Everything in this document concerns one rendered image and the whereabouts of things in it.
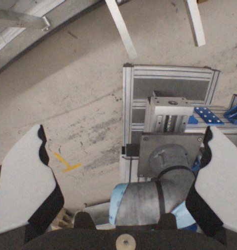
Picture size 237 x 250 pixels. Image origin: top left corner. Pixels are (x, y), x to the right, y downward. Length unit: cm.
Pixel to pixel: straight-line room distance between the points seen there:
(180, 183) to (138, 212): 14
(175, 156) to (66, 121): 148
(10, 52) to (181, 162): 92
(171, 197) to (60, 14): 81
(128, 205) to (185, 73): 113
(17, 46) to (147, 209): 89
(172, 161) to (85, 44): 126
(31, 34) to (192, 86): 122
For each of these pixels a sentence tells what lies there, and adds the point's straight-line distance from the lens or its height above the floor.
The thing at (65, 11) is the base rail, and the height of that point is 70.
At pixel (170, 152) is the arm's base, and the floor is 108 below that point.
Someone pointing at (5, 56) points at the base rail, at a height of 70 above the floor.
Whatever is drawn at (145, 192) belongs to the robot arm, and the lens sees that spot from 41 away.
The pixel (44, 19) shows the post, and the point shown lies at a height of 73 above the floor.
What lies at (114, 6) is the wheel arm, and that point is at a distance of 61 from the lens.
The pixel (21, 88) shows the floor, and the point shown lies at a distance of 186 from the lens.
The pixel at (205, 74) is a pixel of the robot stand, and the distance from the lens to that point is 140.
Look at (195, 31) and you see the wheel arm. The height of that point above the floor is 86.
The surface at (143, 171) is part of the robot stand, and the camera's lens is 60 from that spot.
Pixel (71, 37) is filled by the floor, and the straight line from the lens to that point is 150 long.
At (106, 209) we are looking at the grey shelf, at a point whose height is 14.
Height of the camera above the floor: 142
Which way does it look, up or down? 58 degrees down
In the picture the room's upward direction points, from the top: 177 degrees counter-clockwise
